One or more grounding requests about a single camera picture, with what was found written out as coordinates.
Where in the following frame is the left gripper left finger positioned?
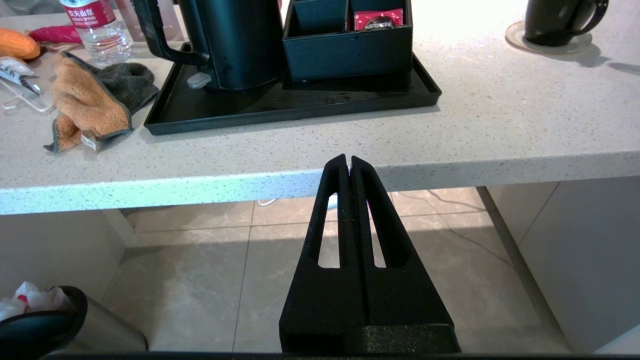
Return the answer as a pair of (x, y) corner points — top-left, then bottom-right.
(279, 154), (365, 353)

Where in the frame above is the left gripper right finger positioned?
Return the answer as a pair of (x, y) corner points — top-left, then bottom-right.
(350, 156), (461, 353)

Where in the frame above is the black electric kettle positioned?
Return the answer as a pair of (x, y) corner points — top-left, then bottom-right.
(131, 0), (286, 92)

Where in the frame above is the black serving tray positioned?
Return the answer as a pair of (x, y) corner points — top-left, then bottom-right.
(144, 42), (442, 136)

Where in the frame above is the black compartment organizer box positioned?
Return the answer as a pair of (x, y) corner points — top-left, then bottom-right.
(282, 0), (414, 83)

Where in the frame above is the black trash bin with paper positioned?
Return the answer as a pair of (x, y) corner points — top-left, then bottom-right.
(0, 281), (148, 356)

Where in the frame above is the round clear coaster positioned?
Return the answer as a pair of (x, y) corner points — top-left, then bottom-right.
(505, 20), (593, 55)

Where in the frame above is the brown black oven mitt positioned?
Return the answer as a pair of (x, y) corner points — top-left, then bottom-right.
(44, 51), (160, 153)

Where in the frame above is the black cup white inside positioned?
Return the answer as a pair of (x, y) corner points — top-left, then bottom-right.
(525, 0), (610, 47)

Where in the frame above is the plastic water bottle red cap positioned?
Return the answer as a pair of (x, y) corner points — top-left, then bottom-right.
(60, 0), (132, 67)

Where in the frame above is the pink red packet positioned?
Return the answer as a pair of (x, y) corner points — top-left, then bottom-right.
(27, 25), (83, 45)

